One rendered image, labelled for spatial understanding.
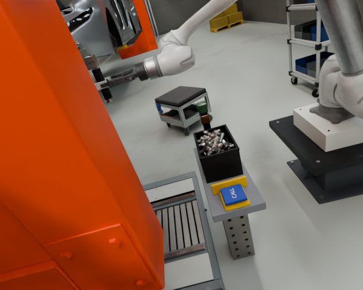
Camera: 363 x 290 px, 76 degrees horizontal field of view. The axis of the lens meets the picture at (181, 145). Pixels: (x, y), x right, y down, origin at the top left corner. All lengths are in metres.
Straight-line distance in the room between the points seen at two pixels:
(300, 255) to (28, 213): 1.04
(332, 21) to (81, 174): 0.85
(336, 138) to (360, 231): 0.41
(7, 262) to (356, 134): 1.26
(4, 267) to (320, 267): 1.05
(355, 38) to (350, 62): 0.08
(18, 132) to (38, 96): 0.06
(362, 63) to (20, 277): 1.10
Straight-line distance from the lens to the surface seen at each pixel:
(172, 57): 1.00
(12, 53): 0.33
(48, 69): 0.34
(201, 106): 0.98
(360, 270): 1.22
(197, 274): 1.11
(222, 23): 8.93
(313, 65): 2.64
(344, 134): 1.23
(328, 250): 1.24
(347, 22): 0.96
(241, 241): 1.11
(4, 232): 0.52
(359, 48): 1.00
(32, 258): 0.56
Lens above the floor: 1.01
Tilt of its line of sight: 29 degrees down
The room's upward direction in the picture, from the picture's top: 18 degrees counter-clockwise
